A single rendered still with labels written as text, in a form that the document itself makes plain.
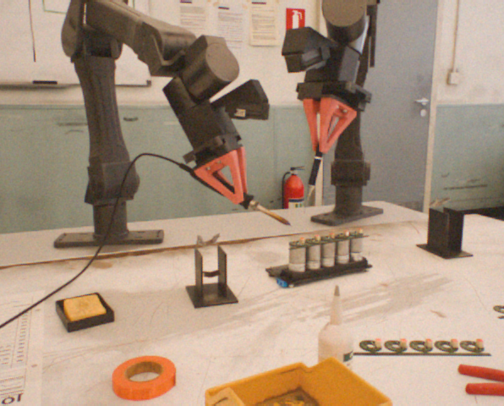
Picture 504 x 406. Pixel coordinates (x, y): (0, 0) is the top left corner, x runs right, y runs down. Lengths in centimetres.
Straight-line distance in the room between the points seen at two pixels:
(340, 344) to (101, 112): 64
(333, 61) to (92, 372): 51
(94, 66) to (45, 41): 227
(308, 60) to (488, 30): 403
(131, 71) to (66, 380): 280
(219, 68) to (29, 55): 259
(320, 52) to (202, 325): 40
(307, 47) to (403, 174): 346
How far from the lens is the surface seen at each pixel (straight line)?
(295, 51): 70
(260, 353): 56
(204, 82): 69
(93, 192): 96
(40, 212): 330
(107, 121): 95
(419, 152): 418
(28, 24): 324
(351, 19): 70
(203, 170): 72
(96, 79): 96
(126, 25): 85
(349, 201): 115
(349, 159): 111
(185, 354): 56
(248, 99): 71
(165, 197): 335
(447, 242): 98
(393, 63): 399
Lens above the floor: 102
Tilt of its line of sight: 10 degrees down
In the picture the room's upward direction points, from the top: straight up
